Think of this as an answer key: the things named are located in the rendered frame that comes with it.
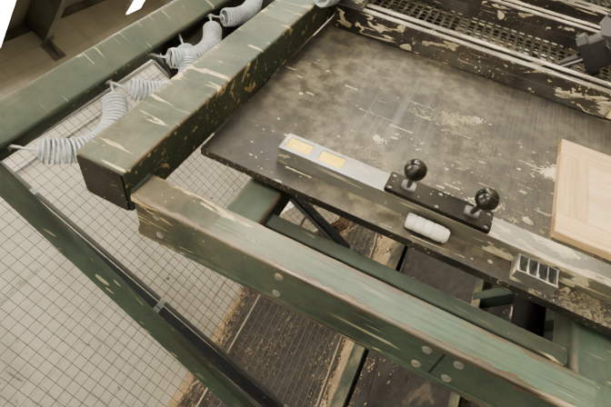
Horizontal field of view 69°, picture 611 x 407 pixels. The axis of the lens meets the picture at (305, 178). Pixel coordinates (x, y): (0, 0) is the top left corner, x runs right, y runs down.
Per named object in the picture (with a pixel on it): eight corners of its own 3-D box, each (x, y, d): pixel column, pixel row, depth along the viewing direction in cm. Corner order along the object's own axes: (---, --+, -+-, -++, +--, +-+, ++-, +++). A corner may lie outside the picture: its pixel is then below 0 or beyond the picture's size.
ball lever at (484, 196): (475, 227, 81) (498, 212, 68) (455, 219, 82) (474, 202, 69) (483, 209, 82) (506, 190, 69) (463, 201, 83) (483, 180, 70)
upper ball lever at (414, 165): (413, 201, 83) (424, 181, 71) (394, 193, 84) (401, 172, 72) (420, 183, 84) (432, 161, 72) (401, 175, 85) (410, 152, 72)
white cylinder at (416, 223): (401, 229, 82) (443, 247, 81) (406, 220, 80) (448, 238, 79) (405, 218, 84) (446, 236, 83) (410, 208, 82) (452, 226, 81)
